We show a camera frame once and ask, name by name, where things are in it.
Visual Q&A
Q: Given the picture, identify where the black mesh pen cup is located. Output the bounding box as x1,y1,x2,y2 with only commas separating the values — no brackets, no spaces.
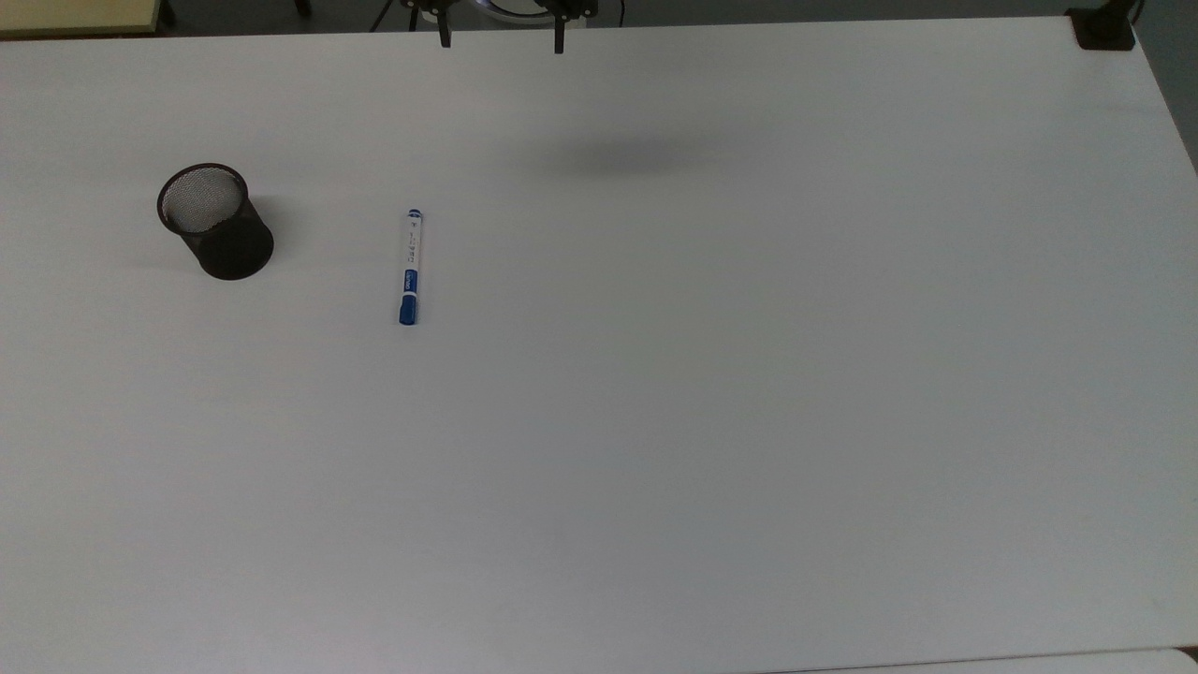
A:
155,163,276,282

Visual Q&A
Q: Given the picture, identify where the black table clamp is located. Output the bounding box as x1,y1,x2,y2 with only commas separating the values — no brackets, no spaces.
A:
1065,0,1145,52

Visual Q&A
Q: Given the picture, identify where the blue and white marker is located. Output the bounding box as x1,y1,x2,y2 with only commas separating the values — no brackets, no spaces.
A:
398,209,425,328

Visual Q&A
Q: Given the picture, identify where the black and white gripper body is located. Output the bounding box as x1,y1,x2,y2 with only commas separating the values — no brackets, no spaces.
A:
401,0,600,21

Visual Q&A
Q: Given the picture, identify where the yellow table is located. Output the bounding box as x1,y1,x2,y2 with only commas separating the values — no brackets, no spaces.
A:
0,0,165,39

